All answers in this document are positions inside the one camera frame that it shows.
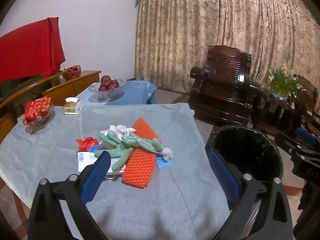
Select gold and white tissue box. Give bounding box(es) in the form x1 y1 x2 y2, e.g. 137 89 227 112
62 97 84 115

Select orange foam net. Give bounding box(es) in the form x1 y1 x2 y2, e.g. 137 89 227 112
132 117 164 143
122 149 157 188

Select red patterned packet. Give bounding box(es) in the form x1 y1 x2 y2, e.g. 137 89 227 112
24 96 52 125

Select dark wooden side table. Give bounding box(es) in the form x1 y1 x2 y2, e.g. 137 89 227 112
252 92 304 135

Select glass fruit bowl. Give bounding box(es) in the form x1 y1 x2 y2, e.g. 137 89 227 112
89 79 127 101

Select wooden chair backrest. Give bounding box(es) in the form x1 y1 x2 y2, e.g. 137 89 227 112
0 71 63 110

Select red cloth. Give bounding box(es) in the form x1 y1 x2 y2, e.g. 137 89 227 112
0 17 66 83

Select black television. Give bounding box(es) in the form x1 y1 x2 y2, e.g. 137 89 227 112
0 74 48 100

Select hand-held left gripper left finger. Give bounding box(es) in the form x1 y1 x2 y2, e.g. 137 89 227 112
29 151 112 240

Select glass dish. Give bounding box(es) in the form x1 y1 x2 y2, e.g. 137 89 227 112
22 102 55 128

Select blue tablecloth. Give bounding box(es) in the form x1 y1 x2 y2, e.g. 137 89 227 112
75 80 157 107

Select black lined trash bin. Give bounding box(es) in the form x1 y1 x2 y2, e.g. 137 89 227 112
205 124 284 205

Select red plastic wrapper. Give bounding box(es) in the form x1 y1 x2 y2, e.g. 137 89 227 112
76 137 99 152

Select wooden cabinet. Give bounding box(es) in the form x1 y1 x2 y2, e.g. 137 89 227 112
0 70 102 143

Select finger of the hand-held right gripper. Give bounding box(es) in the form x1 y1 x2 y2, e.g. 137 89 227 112
274 132 303 157
294 127 320 151

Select potted flowering plant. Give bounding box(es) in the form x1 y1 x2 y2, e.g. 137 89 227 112
266 64 307 109

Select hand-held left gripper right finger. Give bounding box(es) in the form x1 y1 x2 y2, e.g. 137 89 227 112
205 145 293 240

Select dark wooden armchair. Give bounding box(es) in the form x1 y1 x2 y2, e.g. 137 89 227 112
189 45 262 127
291 74 320 140

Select blue paper scrap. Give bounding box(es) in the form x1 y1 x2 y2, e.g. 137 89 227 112
155 156 173 168

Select beige patterned curtain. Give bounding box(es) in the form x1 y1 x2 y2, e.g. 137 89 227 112
134 0 320 100

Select grey tablecloth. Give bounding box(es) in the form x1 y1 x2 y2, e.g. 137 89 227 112
0 102 230 240

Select person's right forearm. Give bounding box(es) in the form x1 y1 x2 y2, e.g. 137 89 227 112
294 180 320 240

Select red bag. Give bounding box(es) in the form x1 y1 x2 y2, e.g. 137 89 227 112
62 65 82 80

